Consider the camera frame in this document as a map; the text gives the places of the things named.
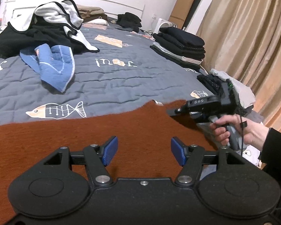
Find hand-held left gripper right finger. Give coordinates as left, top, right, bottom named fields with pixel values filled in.
left=170, top=136, right=248, bottom=187

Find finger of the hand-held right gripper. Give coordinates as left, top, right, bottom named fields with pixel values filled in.
left=166, top=105, right=197, bottom=123

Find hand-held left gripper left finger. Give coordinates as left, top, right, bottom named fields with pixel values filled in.
left=43, top=136, right=119, bottom=187

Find rust brown sweater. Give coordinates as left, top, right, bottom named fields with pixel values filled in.
left=0, top=100, right=222, bottom=225

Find stack of folded dark clothes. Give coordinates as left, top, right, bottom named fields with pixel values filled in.
left=150, top=26, right=206, bottom=69

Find black clothes pile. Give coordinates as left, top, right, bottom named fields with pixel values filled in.
left=117, top=12, right=142, bottom=32

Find beige folded clothes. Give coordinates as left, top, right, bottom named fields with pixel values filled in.
left=75, top=4, right=108, bottom=24

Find person's right hand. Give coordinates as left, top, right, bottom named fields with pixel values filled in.
left=209, top=115, right=271, bottom=149

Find black knit garment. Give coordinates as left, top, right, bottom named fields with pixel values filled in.
left=197, top=74, right=225, bottom=95

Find grey folded cloth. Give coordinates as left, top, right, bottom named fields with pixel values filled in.
left=211, top=68, right=256, bottom=109

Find grey printed bed quilt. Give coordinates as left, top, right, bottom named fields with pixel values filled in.
left=0, top=21, right=265, bottom=169

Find beige curtain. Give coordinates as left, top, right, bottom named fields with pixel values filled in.
left=197, top=0, right=281, bottom=134

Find white fan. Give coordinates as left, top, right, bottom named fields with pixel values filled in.
left=158, top=18, right=178, bottom=34

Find blue quilted cloth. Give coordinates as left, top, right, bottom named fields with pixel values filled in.
left=20, top=43, right=75, bottom=93

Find black framed panel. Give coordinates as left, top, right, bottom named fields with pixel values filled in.
left=184, top=0, right=205, bottom=31

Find white folded cloth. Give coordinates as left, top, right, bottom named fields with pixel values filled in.
left=87, top=19, right=108, bottom=26

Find black and white garment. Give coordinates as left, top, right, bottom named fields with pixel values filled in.
left=0, top=0, right=100, bottom=58

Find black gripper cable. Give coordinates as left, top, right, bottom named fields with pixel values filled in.
left=239, top=116, right=247, bottom=156

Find black power cable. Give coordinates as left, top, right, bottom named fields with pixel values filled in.
left=139, top=28, right=155, bottom=37

